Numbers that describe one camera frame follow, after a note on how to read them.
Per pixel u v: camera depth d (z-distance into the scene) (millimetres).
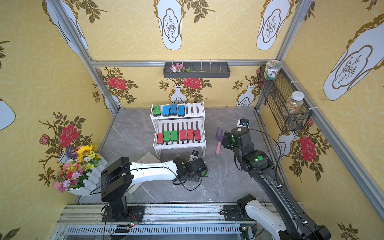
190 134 885
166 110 812
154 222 731
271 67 848
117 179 461
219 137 1041
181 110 804
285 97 878
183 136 898
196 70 914
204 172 663
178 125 946
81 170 719
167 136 882
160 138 859
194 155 751
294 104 653
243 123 616
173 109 811
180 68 881
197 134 880
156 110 809
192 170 637
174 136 884
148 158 927
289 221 391
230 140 638
